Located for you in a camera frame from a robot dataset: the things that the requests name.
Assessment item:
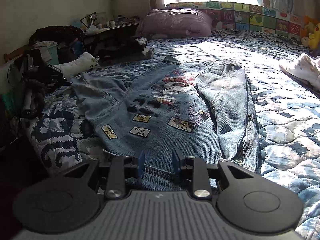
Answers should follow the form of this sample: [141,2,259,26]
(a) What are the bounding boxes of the pink pillow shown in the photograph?
[136,9,212,39]

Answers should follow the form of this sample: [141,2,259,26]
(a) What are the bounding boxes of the yellow plush toy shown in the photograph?
[300,16,319,50]

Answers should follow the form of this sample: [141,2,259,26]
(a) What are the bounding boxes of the white baby garment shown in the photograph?
[278,53,319,90]

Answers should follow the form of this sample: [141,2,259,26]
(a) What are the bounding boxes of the black folded clothes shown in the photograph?
[98,36,155,66]

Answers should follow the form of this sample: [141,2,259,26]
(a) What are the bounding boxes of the blue white patterned quilt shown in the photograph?
[27,30,319,239]

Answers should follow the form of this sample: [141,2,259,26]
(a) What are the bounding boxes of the blue denim jacket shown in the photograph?
[72,56,260,191]

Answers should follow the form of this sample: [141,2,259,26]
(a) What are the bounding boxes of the colourful alphabet foam mat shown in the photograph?
[167,2,305,41]

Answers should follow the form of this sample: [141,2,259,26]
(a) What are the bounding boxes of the white rolled quilted cloth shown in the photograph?
[54,52,98,79]

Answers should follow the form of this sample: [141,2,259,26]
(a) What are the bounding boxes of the cluttered bedside shelf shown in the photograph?
[80,12,141,40]

